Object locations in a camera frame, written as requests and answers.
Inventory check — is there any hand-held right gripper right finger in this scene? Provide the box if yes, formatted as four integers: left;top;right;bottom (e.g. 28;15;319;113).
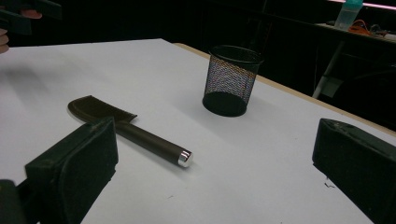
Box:
312;118;396;224

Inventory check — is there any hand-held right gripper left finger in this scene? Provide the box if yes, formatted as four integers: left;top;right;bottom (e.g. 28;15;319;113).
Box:
24;116;120;224

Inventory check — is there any black mesh pen holder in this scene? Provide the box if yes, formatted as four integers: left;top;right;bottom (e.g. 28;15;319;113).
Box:
202;45;265;118

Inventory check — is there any desk with white legs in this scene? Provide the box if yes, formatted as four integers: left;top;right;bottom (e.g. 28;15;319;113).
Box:
312;21;396;100

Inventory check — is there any white board table cover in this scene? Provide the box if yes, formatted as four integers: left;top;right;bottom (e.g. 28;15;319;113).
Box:
0;38;396;224

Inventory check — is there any clear bottle with teal cap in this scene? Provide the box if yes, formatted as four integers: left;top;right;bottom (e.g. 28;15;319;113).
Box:
333;0;364;31

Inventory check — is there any orange cable bundle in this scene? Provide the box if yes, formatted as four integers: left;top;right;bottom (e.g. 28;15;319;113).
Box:
347;19;374;35

